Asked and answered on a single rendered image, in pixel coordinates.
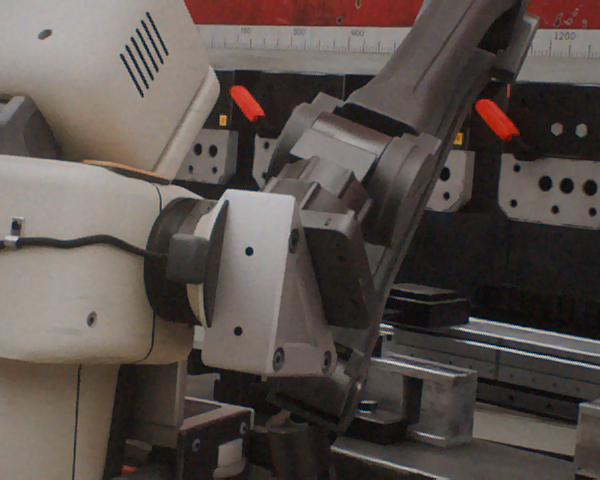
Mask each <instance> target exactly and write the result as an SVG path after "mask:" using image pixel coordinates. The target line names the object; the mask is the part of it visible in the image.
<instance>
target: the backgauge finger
mask: <svg viewBox="0 0 600 480"><path fill-rule="evenodd" d="M457 297H458V292H457V291H454V290H447V289H441V288H435V287H428V286H422V285H416V284H410V283H402V284H392V286H391V289H390V291H389V294H388V298H387V301H386V305H385V308H384V312H383V317H382V320H387V321H392V323H398V324H403V325H409V326H414V327H420V328H425V329H433V328H441V327H448V326H457V325H465V324H468V323H469V312H470V300H467V299H462V298H457Z"/></svg>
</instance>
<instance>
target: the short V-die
mask: <svg viewBox="0 0 600 480"><path fill-rule="evenodd" d="M395 340H396V334H395V333H390V332H385V331H379V337H378V339H377V341H376V343H375V346H374V349H373V351H372V354H371V356H375V357H380V358H383V357H389V356H394V353H395Z"/></svg>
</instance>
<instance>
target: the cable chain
mask: <svg viewBox="0 0 600 480"><path fill-rule="evenodd" d="M474 304H475V305H477V306H478V307H488V308H490V309H500V310H502V311H512V312H514V313H525V314H526V315H536V316H538V317H549V318H551V319H556V320H562V321H563V322H569V323H570V322H575V323H576V324H581V325H584V324H588V325H589V326H593V327H598V326H600V298H599V297H593V298H590V297H589V296H587V294H580V296H576V294H575V293H573V292H569V293H563V292H562V291H559V290H558V291H551V290H550V289H538V288H537V287H527V286H525V285H516V286H515V285H514V284H512V283H506V284H503V283H502V282H498V281H497V282H494V283H493V285H486V284H484V283H478V284H477V286H475V297H474Z"/></svg>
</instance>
